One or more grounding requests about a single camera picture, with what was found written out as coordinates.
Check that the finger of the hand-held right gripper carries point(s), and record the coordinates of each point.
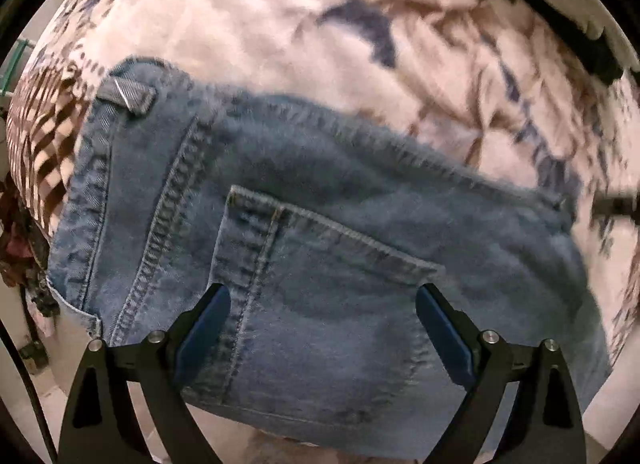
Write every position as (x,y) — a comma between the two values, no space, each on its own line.
(617,205)

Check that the green metal rack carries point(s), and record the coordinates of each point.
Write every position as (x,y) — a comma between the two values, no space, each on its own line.
(12,63)

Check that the leaf print blanket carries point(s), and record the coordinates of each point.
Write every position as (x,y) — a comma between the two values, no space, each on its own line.
(300,18)

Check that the dark red patterned cloth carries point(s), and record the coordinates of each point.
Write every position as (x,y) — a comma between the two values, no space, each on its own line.
(22,254)

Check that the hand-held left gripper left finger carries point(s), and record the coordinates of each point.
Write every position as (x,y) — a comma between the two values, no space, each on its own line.
(202,334)

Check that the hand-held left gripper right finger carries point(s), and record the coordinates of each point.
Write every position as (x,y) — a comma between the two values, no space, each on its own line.
(445,331)

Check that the blue denim pants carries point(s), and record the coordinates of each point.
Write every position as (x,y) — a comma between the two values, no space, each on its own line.
(320,269)

